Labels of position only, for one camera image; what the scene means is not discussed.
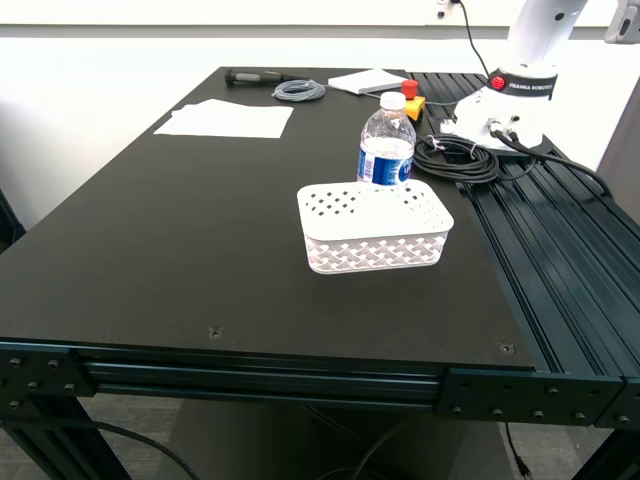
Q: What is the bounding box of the clear plastic water bottle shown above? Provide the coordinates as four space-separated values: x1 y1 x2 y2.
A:
356 91 418 189

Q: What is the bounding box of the white woven plastic basket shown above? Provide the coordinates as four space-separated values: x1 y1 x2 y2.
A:
296 178 455 276

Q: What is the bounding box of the yellow red emergency stop button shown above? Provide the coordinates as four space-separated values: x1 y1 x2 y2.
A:
401 78 427 122

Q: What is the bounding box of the white booklet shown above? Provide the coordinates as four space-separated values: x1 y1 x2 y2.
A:
327 68 409 96

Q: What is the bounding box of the grey coiled cable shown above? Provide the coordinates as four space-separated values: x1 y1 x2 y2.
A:
272 78 459 108

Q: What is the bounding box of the black coiled cable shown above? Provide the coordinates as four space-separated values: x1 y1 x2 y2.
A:
412 133 501 184

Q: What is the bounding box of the black grey tool handle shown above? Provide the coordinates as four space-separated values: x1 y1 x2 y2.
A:
224 68 301 87

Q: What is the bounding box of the black aluminium extrusion table frame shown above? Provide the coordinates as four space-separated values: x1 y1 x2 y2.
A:
0 72 640 480

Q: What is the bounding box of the black power cable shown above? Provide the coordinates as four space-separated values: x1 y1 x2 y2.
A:
452 0 494 79

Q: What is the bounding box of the black robot connector cable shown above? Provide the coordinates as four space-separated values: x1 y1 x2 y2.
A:
488 118 614 197

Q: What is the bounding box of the cream wall cable trunking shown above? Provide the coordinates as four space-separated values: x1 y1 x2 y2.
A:
0 0 640 27

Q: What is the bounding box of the black corner bracket plate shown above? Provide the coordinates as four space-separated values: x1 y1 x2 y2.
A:
0 343 96 417
434 368 624 427

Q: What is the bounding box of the black floor cable with plug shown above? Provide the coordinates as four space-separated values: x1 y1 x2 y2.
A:
503 422 533 477

